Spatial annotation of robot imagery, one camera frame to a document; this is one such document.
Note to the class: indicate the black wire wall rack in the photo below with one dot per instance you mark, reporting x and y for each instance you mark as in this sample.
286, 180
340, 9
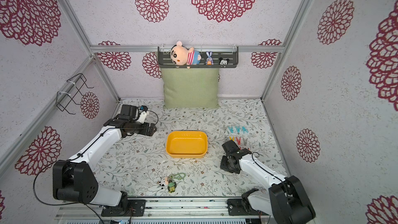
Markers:
74, 88

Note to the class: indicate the pink boy plush doll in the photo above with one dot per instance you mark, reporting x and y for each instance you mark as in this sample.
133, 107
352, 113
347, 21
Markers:
180, 55

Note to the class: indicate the yellow plastic storage box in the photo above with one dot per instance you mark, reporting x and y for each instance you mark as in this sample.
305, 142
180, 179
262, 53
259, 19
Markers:
187, 144

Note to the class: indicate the cow plush keychain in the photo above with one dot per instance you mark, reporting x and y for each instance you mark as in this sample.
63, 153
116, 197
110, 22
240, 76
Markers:
163, 182

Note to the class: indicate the dark metal wall shelf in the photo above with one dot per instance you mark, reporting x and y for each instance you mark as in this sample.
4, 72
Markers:
228, 52

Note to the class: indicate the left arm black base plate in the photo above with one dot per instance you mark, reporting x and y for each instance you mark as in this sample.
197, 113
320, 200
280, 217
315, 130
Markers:
127, 208

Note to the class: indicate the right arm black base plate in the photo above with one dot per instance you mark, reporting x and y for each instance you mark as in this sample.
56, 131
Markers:
248, 207

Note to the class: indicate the aluminium front rail frame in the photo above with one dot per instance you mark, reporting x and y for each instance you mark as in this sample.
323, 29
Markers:
163, 210

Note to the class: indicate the small blue bunny figure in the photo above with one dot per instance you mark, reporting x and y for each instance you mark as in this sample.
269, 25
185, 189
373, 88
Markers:
209, 60

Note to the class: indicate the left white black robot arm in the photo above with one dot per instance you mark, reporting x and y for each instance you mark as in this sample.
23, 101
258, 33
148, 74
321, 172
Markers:
73, 180

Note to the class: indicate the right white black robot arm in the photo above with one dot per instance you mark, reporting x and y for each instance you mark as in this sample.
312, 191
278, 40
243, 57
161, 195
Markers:
286, 201

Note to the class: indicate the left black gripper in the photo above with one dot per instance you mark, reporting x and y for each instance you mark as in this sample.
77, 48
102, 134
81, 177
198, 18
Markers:
145, 130

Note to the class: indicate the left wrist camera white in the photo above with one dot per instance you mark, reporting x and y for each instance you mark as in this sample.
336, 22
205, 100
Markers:
142, 114

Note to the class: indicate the black white mouse figure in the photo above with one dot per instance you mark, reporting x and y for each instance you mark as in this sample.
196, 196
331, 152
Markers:
223, 61

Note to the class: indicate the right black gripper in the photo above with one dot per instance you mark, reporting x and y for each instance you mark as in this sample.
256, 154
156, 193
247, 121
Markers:
231, 150

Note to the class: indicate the green square pillow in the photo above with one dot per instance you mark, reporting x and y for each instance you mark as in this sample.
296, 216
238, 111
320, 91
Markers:
190, 88

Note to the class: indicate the green toy keychain with chain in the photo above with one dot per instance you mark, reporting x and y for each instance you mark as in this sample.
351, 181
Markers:
172, 181

